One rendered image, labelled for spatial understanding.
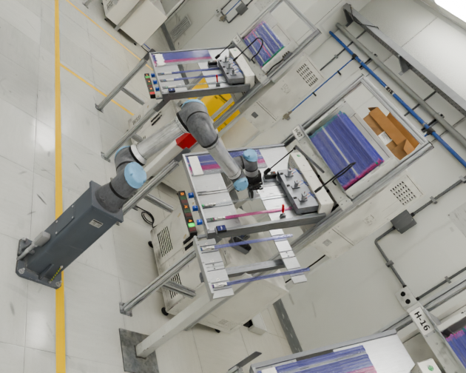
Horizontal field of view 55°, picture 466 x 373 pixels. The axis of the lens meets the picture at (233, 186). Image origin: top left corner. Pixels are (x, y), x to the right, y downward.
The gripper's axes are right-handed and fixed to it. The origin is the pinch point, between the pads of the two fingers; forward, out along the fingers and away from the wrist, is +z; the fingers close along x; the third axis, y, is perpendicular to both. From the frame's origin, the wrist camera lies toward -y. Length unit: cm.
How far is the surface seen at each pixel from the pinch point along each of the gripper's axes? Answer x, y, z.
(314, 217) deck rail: -21.0, 32.0, 7.8
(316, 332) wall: -10, 46, 181
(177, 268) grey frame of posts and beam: -25, -52, 12
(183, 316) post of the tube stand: -51, -54, 19
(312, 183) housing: -1.0, 38.9, 1.1
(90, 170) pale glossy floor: 93, -97, 25
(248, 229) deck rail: -21.0, -7.7, 1.4
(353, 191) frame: -22, 54, -7
